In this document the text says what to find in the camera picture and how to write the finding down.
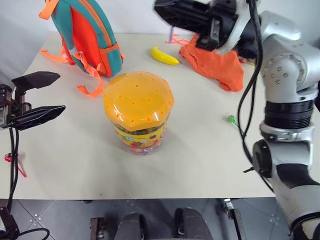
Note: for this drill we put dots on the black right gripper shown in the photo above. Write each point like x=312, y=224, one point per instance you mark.
x=220, y=27

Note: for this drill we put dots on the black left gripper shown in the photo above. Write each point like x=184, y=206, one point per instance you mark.
x=15, y=106

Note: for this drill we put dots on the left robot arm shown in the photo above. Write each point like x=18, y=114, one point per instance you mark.
x=7, y=222

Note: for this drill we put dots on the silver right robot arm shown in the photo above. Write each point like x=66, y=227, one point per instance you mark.
x=287, y=75

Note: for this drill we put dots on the orange perforated jar lid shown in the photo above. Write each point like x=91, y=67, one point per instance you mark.
x=137, y=100

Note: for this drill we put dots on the clear colourful lollipop jar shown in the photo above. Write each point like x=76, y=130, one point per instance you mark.
x=140, y=141

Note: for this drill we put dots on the yellow toy banana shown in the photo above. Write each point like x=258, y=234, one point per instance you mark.
x=163, y=58

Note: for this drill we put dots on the orange cloth bag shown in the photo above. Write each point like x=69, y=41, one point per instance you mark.
x=220, y=67

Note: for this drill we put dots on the red wrapped lollipop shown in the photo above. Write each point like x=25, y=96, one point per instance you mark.
x=8, y=158

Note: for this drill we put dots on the teal and orange backpack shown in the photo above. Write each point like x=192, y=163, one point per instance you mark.
x=85, y=32

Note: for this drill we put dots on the green wrapped lollipop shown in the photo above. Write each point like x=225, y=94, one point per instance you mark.
x=231, y=119

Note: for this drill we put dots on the rusty metal foot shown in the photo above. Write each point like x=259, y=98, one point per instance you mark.
x=96, y=228

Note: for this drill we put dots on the dark rounded shape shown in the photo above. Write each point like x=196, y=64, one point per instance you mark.
x=193, y=223
x=132, y=226

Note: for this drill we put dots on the black table leg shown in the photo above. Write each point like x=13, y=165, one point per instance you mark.
x=238, y=223

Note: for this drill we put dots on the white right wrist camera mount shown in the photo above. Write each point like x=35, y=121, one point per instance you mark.
x=238, y=27

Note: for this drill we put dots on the metal table bracket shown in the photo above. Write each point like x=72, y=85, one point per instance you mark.
x=227, y=204

